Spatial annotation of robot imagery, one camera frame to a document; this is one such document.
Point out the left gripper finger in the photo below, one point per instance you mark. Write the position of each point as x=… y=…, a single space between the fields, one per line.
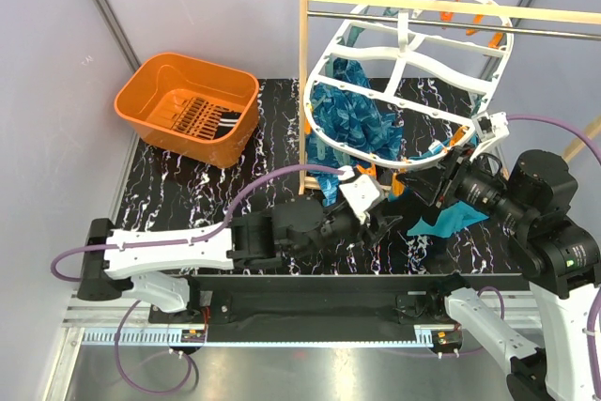
x=373 y=235
x=380 y=221

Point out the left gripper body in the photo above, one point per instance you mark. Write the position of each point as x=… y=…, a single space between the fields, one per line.
x=357 y=230

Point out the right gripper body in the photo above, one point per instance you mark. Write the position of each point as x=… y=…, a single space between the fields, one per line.
x=459 y=160

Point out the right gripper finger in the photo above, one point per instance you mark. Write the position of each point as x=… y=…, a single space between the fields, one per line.
x=429 y=193
x=427 y=176

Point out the orange clothespin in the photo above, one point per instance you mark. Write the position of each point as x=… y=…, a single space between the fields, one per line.
x=370 y=170
x=397 y=189

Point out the white round clip hanger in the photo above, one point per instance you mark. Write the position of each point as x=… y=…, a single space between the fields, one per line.
x=476 y=65

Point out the orange plastic basket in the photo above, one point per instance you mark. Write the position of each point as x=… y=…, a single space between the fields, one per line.
x=174 y=102

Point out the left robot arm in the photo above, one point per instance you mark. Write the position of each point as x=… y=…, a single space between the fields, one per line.
x=135 y=265

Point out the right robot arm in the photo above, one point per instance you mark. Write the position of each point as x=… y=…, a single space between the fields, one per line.
x=559 y=259

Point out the teal cloth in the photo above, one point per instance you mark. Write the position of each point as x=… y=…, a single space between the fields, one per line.
x=423 y=220

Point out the blue patterned cloth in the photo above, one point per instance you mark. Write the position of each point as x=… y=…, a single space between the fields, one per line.
x=349 y=118

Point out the wooden clothes rack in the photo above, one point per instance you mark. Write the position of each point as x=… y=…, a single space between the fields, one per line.
x=394 y=30

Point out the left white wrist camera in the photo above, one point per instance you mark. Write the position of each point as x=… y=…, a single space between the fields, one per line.
x=361 y=191

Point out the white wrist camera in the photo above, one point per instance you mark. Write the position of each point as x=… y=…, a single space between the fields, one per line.
x=361 y=191
x=491 y=130

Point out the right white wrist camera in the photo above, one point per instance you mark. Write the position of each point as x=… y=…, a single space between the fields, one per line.
x=491 y=130

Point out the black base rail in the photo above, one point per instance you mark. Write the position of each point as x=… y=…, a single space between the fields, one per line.
x=308 y=311

